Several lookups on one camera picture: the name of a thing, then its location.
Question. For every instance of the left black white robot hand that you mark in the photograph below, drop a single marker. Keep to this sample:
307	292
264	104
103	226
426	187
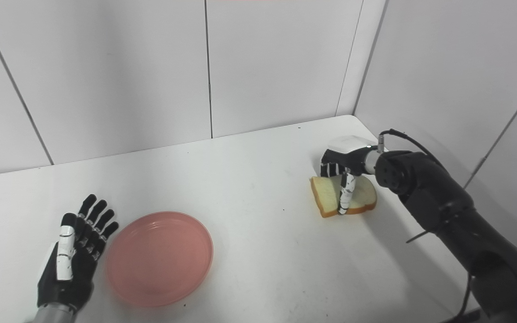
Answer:
72	260

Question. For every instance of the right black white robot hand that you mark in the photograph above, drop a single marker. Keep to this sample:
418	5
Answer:
343	163

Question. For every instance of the slice of white bread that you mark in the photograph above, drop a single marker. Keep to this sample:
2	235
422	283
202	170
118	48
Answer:
330	195

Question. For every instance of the pink round plate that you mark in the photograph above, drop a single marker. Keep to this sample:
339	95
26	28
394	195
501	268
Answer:
159	259

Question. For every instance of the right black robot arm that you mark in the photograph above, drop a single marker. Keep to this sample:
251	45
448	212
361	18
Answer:
456	220

